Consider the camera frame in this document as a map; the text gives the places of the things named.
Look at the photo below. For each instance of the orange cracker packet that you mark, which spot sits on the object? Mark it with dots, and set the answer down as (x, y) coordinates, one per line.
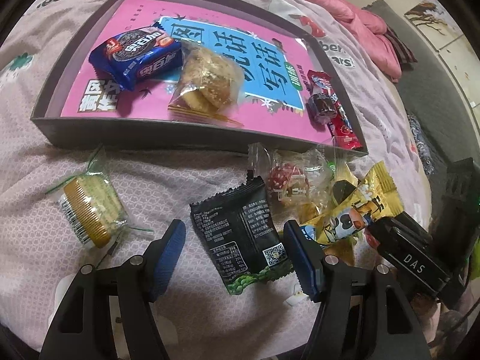
(343, 250)

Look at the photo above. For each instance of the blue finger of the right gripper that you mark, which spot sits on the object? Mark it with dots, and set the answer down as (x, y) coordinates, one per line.
(401, 240)

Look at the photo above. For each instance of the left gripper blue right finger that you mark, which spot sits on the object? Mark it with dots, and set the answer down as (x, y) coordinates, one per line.
(307, 257)

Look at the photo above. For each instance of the pink strawberry bear blanket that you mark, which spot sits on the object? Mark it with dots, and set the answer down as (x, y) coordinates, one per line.
(197, 318)

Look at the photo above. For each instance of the clear red candy packet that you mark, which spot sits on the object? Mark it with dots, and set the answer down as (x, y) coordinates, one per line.
(292, 178)

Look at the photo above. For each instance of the yellow cow snack packet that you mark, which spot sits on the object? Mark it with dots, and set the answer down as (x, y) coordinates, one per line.
(374, 198)

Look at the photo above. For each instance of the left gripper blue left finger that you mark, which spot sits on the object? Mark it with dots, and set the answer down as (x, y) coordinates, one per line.
(161, 257)

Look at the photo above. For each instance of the grey headboard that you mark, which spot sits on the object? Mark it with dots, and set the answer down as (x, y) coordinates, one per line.
(429, 94)

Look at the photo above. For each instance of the striped dark pillow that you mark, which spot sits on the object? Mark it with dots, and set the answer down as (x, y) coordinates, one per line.
(404, 55)

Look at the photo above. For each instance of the tree wall painting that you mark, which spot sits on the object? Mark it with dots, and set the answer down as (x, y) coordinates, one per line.
(438, 27)

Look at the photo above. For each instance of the clear pastry snack bag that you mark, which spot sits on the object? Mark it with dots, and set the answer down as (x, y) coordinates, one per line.
(209, 87)

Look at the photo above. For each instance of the blue Oreo cookie packet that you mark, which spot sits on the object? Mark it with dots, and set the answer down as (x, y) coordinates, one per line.
(137, 55)

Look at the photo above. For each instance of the clear biscuit packet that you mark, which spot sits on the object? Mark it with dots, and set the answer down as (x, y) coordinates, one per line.
(92, 206)

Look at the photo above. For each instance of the black green pea packet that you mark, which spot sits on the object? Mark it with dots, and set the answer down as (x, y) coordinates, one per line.
(236, 229)

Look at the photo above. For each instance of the small dark candy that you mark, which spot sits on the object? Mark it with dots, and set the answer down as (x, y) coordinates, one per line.
(321, 108)

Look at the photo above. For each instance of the person's right hand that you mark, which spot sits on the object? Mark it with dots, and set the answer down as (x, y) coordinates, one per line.
(436, 319)

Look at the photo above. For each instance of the pink children's book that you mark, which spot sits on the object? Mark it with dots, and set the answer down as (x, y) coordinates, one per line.
(275, 63)

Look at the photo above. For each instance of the pink quilt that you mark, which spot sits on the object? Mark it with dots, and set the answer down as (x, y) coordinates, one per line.
(369, 30)

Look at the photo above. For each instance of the dark shallow box tray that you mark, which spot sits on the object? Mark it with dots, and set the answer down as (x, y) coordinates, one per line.
(70, 132)

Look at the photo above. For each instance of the blue patterned cloth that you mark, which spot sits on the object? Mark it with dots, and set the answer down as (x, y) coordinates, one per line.
(421, 144)

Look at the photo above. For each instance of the red cow wafer bar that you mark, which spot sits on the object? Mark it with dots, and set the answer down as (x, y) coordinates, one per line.
(340, 126)

